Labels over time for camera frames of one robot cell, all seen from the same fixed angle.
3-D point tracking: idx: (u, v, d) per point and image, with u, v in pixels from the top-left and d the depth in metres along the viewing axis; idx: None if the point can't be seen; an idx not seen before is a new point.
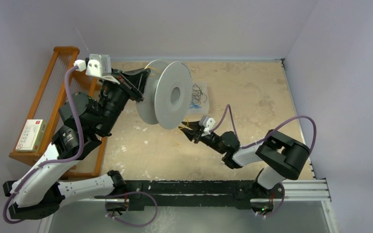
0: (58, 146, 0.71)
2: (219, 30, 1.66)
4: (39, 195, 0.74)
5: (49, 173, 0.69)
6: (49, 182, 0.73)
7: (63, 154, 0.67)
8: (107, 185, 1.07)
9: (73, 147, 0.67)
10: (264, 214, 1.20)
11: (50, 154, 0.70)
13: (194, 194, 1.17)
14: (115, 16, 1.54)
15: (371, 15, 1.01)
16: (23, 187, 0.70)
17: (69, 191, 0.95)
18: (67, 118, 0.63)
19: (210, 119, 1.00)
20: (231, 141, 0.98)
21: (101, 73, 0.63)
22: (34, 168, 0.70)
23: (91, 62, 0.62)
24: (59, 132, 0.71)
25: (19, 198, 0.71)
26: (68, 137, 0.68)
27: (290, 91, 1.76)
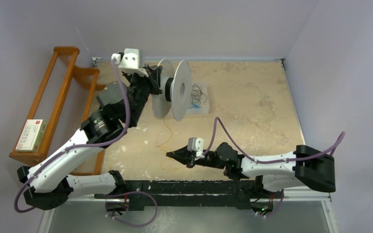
0: (86, 133, 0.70)
2: (219, 30, 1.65)
4: (56, 180, 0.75)
5: (73, 158, 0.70)
6: (68, 169, 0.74)
7: (92, 141, 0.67)
8: (109, 183, 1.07)
9: (102, 135, 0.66)
10: (264, 214, 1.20)
11: (76, 139, 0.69)
13: (194, 194, 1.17)
14: (115, 16, 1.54)
15: (372, 15, 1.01)
16: (44, 170, 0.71)
17: (77, 184, 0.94)
18: (107, 103, 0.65)
19: (197, 140, 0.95)
20: (228, 153, 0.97)
21: (138, 64, 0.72)
22: (59, 152, 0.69)
23: (128, 55, 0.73)
24: (89, 118, 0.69)
25: (38, 181, 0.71)
26: (98, 124, 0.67)
27: (289, 91, 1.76)
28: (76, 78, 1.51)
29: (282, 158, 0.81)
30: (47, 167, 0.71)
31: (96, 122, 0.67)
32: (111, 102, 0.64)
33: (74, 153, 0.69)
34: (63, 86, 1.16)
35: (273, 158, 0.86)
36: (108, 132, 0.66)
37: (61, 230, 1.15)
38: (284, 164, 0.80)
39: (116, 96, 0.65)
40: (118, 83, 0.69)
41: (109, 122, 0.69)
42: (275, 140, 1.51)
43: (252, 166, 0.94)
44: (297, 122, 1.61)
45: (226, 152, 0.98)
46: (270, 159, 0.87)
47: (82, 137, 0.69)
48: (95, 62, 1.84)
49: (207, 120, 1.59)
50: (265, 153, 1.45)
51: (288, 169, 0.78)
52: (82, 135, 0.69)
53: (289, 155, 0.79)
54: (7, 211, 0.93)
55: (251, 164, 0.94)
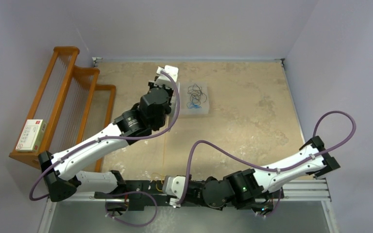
0: (119, 126, 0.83)
2: (219, 30, 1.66)
4: (76, 169, 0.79)
5: (102, 148, 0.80)
6: (91, 159, 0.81)
7: (126, 134, 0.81)
8: (111, 180, 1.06)
9: (134, 131, 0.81)
10: (264, 214, 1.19)
11: (109, 132, 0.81)
13: None
14: (115, 16, 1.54)
15: (372, 15, 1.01)
16: (72, 156, 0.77)
17: (84, 178, 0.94)
18: (150, 103, 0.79)
19: (175, 181, 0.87)
20: (219, 192, 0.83)
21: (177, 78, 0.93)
22: (93, 140, 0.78)
23: (170, 70, 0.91)
24: (123, 115, 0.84)
25: (64, 166, 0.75)
26: (131, 122, 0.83)
27: (290, 92, 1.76)
28: (76, 78, 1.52)
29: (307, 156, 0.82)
30: (76, 153, 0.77)
31: (130, 120, 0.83)
32: (154, 103, 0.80)
33: (105, 143, 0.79)
34: (63, 86, 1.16)
35: (296, 158, 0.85)
36: (138, 129, 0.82)
37: (61, 230, 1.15)
38: (311, 163, 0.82)
39: (159, 100, 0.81)
40: (160, 90, 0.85)
41: (139, 122, 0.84)
42: (275, 140, 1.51)
43: (273, 179, 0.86)
44: (297, 122, 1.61)
45: (216, 193, 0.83)
46: (291, 162, 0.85)
47: (114, 130, 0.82)
48: (95, 62, 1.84)
49: (207, 120, 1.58)
50: (265, 153, 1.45)
51: (318, 164, 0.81)
52: (115, 128, 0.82)
53: (312, 151, 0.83)
54: (7, 210, 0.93)
55: (271, 176, 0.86)
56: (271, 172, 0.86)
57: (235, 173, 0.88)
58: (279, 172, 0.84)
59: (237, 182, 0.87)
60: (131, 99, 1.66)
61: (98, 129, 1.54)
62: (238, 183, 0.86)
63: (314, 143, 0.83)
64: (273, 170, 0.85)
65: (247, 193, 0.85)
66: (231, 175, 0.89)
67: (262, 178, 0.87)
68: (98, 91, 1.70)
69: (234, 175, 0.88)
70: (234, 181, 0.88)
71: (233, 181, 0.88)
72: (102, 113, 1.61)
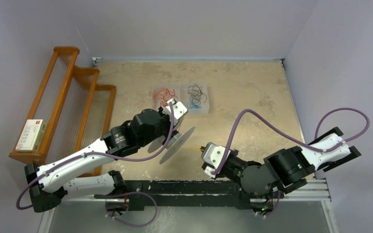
0: (106, 142, 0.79)
2: (219, 30, 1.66)
4: (62, 182, 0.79)
5: (88, 163, 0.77)
6: (76, 174, 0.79)
7: (111, 151, 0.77)
8: (108, 184, 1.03)
9: (121, 148, 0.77)
10: (264, 214, 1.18)
11: (96, 147, 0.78)
13: (194, 194, 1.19)
14: (115, 16, 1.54)
15: (372, 15, 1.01)
16: (58, 170, 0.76)
17: (72, 187, 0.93)
18: (142, 122, 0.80)
19: (215, 150, 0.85)
20: (259, 178, 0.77)
21: (178, 117, 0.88)
22: (78, 155, 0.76)
23: (179, 107, 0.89)
24: (111, 131, 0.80)
25: (48, 179, 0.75)
26: (119, 138, 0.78)
27: (289, 91, 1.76)
28: (76, 78, 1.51)
29: (336, 141, 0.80)
30: (60, 167, 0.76)
31: (117, 136, 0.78)
32: (146, 123, 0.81)
33: (91, 159, 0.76)
34: (63, 86, 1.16)
35: (327, 142, 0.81)
36: (126, 147, 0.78)
37: (61, 230, 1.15)
38: (342, 147, 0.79)
39: (151, 121, 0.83)
40: (153, 111, 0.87)
41: (127, 138, 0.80)
42: (275, 140, 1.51)
43: (319, 159, 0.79)
44: (297, 122, 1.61)
45: (259, 177, 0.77)
46: (325, 145, 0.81)
47: (101, 146, 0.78)
48: (95, 61, 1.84)
49: (207, 120, 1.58)
50: (265, 153, 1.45)
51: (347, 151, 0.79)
52: (103, 144, 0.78)
53: (337, 137, 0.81)
54: (7, 210, 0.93)
55: (316, 156, 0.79)
56: (316, 152, 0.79)
57: (279, 153, 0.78)
58: (324, 152, 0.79)
59: (283, 162, 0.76)
60: (131, 99, 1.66)
61: (98, 129, 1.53)
62: (284, 164, 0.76)
63: (338, 132, 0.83)
64: (319, 149, 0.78)
65: (296, 174, 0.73)
66: (274, 155, 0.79)
67: (308, 158, 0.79)
68: (98, 91, 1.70)
69: (279, 155, 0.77)
70: (279, 162, 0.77)
71: (278, 161, 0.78)
72: (102, 113, 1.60)
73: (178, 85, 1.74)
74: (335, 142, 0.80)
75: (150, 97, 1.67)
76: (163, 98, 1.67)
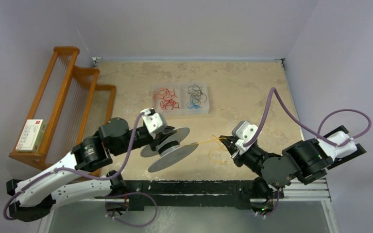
0: (76, 156, 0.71)
2: (219, 31, 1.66)
4: (41, 196, 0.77)
5: (59, 179, 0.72)
6: (54, 187, 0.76)
7: (80, 166, 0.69)
8: (103, 188, 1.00)
9: (91, 162, 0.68)
10: (264, 214, 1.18)
11: (66, 162, 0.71)
13: (194, 194, 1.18)
14: (115, 16, 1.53)
15: (372, 15, 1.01)
16: (31, 187, 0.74)
17: (61, 194, 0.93)
18: (107, 134, 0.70)
19: (248, 127, 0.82)
20: (281, 169, 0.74)
21: (151, 130, 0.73)
22: (47, 172, 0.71)
23: (154, 119, 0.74)
24: (81, 143, 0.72)
25: (24, 196, 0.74)
26: (88, 150, 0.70)
27: (290, 92, 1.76)
28: (76, 78, 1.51)
29: (345, 138, 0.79)
30: (34, 184, 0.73)
31: (86, 148, 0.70)
32: (111, 134, 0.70)
33: (61, 175, 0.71)
34: (63, 86, 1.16)
35: (336, 139, 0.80)
36: (97, 160, 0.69)
37: (61, 230, 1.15)
38: (351, 143, 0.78)
39: (118, 131, 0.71)
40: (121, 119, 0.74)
41: (99, 150, 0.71)
42: (275, 140, 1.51)
43: (333, 151, 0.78)
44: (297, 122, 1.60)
45: (280, 167, 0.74)
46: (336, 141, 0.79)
47: (72, 161, 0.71)
48: (95, 62, 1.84)
49: (207, 120, 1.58)
50: None
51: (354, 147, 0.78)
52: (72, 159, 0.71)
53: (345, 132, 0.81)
54: None
55: (331, 148, 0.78)
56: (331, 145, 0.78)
57: (297, 144, 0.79)
58: (337, 146, 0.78)
59: (302, 153, 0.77)
60: (131, 100, 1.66)
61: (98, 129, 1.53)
62: (303, 155, 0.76)
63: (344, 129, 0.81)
64: (333, 143, 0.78)
65: (316, 164, 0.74)
66: (293, 146, 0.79)
67: (325, 149, 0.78)
68: (98, 91, 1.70)
69: (298, 145, 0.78)
70: (298, 153, 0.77)
71: (296, 153, 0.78)
72: (102, 113, 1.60)
73: (178, 85, 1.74)
74: (344, 138, 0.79)
75: (150, 97, 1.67)
76: (163, 98, 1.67)
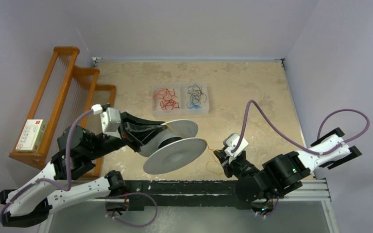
0: (56, 166, 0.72)
2: (219, 30, 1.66)
4: (30, 206, 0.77)
5: (42, 190, 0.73)
6: (42, 196, 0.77)
7: (59, 175, 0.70)
8: (100, 190, 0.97)
9: (67, 171, 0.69)
10: (264, 214, 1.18)
11: (48, 173, 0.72)
13: (194, 194, 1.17)
14: (115, 15, 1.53)
15: (372, 15, 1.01)
16: (19, 197, 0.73)
17: (58, 200, 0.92)
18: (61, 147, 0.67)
19: (235, 138, 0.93)
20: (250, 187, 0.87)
21: (103, 129, 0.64)
22: (29, 183, 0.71)
23: (105, 115, 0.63)
24: (59, 153, 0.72)
25: (13, 207, 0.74)
26: (65, 160, 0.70)
27: (290, 91, 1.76)
28: (76, 78, 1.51)
29: (336, 143, 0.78)
30: (22, 194, 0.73)
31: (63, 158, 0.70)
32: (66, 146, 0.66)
33: (43, 185, 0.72)
34: (63, 86, 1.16)
35: (327, 144, 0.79)
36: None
37: (61, 230, 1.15)
38: (341, 149, 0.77)
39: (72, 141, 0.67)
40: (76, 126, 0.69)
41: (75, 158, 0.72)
42: (275, 140, 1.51)
43: (316, 162, 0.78)
44: (297, 122, 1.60)
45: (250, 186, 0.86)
46: (324, 148, 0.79)
47: (52, 171, 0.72)
48: (95, 62, 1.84)
49: (207, 120, 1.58)
50: (265, 153, 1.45)
51: (346, 151, 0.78)
52: (51, 169, 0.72)
53: (336, 138, 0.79)
54: None
55: (314, 159, 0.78)
56: (313, 155, 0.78)
57: (277, 158, 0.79)
58: (321, 155, 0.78)
59: (280, 167, 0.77)
60: (131, 99, 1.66)
61: (98, 129, 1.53)
62: (281, 168, 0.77)
63: (339, 132, 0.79)
64: (316, 153, 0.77)
65: (293, 177, 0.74)
66: (273, 160, 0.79)
67: (305, 161, 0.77)
68: (99, 91, 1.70)
69: (277, 159, 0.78)
70: (277, 167, 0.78)
71: (275, 166, 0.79)
72: None
73: (178, 85, 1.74)
74: (335, 143, 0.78)
75: (149, 97, 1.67)
76: (163, 98, 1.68)
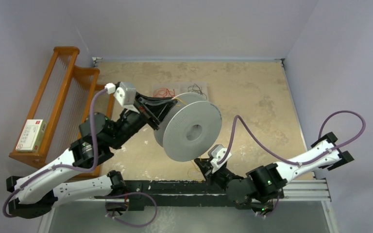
0: (74, 153, 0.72)
2: (219, 30, 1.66)
4: (40, 194, 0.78)
5: (57, 176, 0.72)
6: (54, 185, 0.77)
7: (77, 163, 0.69)
8: (104, 187, 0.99)
9: (88, 159, 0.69)
10: (264, 214, 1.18)
11: (64, 159, 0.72)
13: (194, 194, 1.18)
14: (115, 15, 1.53)
15: (372, 15, 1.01)
16: (31, 184, 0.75)
17: (63, 192, 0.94)
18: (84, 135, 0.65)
19: (221, 149, 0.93)
20: (241, 188, 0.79)
21: (123, 103, 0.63)
22: (46, 168, 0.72)
23: (119, 90, 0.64)
24: (79, 140, 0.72)
25: (24, 193, 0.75)
26: (86, 147, 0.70)
27: (290, 92, 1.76)
28: (76, 78, 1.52)
29: (324, 150, 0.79)
30: (34, 181, 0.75)
31: (85, 144, 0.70)
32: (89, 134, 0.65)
33: (59, 172, 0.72)
34: (63, 87, 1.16)
35: (313, 152, 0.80)
36: (93, 157, 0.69)
37: (61, 231, 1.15)
38: (328, 157, 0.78)
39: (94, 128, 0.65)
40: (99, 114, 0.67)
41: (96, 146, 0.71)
42: (275, 140, 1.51)
43: (295, 172, 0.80)
44: (297, 122, 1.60)
45: (240, 187, 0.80)
46: (310, 155, 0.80)
47: (69, 158, 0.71)
48: (95, 62, 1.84)
49: None
50: (265, 153, 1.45)
51: (334, 158, 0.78)
52: (69, 156, 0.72)
53: (327, 144, 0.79)
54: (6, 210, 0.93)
55: (293, 169, 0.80)
56: (293, 165, 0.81)
57: (258, 168, 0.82)
58: (301, 165, 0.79)
59: (261, 177, 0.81)
60: None
61: None
62: (262, 178, 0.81)
63: (330, 138, 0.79)
64: (295, 163, 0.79)
65: (272, 187, 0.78)
66: (255, 171, 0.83)
67: (284, 171, 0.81)
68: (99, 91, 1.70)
69: (258, 170, 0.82)
70: (258, 176, 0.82)
71: (256, 176, 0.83)
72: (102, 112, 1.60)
73: (178, 85, 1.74)
74: (322, 150, 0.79)
75: None
76: None
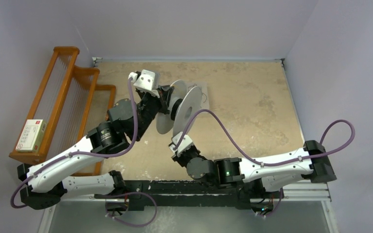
0: (92, 141, 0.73)
2: (219, 30, 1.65)
4: (52, 183, 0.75)
5: (73, 163, 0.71)
6: (67, 174, 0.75)
7: (96, 150, 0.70)
8: (107, 184, 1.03)
9: (107, 146, 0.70)
10: (264, 214, 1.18)
11: (83, 146, 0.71)
13: (194, 194, 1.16)
14: (115, 15, 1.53)
15: None
16: (44, 171, 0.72)
17: (72, 185, 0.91)
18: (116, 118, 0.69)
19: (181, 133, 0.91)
20: (201, 167, 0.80)
21: (152, 86, 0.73)
22: (63, 155, 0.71)
23: (144, 77, 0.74)
24: (97, 128, 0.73)
25: (37, 181, 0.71)
26: (105, 135, 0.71)
27: (289, 92, 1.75)
28: (76, 78, 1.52)
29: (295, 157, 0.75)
30: (47, 169, 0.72)
31: (104, 133, 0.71)
32: (121, 118, 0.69)
33: (76, 159, 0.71)
34: (63, 86, 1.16)
35: (283, 157, 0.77)
36: (112, 144, 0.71)
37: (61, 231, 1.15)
38: (297, 164, 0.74)
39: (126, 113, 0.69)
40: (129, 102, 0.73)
41: (115, 136, 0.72)
42: (275, 140, 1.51)
43: (256, 171, 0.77)
44: (297, 122, 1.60)
45: (198, 166, 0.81)
46: (279, 159, 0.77)
47: (87, 145, 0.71)
48: (95, 61, 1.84)
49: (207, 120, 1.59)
50: (265, 153, 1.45)
51: (305, 168, 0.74)
52: (88, 142, 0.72)
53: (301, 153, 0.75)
54: (7, 210, 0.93)
55: (254, 168, 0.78)
56: (256, 164, 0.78)
57: (225, 159, 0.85)
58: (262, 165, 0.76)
59: (225, 166, 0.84)
60: None
61: None
62: (225, 167, 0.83)
63: (308, 147, 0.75)
64: (258, 163, 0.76)
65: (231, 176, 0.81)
66: (222, 159, 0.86)
67: (245, 167, 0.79)
68: (98, 91, 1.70)
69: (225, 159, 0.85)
70: (223, 165, 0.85)
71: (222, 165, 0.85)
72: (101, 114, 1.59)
73: None
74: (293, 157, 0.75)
75: None
76: None
